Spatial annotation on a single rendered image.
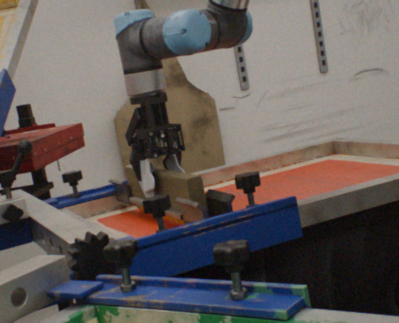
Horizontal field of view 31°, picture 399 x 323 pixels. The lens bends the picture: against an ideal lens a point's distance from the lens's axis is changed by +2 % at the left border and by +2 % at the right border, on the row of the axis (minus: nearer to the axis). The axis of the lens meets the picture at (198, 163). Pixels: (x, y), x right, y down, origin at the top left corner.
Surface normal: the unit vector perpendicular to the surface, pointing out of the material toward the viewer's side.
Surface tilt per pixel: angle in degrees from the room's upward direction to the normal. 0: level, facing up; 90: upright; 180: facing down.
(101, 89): 90
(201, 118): 90
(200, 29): 90
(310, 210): 90
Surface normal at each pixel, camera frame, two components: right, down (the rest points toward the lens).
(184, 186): -0.90, 0.22
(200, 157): 0.79, -0.07
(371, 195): 0.40, 0.06
